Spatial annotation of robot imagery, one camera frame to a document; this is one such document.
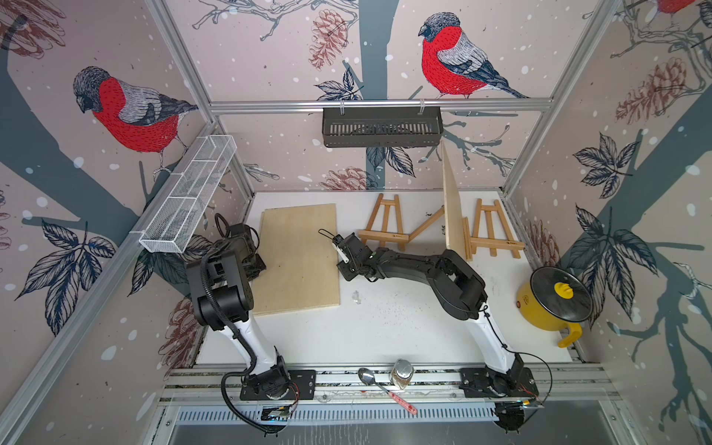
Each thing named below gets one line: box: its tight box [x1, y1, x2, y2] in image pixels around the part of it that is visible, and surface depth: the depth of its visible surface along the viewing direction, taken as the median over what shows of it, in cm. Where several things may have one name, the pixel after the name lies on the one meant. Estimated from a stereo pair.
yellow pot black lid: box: [516, 266, 594, 349], surface depth 80 cm
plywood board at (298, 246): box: [253, 203, 341, 317], surface depth 97 cm
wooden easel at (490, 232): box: [461, 198, 526, 262], surface depth 109 cm
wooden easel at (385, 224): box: [357, 192, 409, 252], surface depth 112 cm
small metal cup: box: [391, 358, 415, 390], surface depth 68 cm
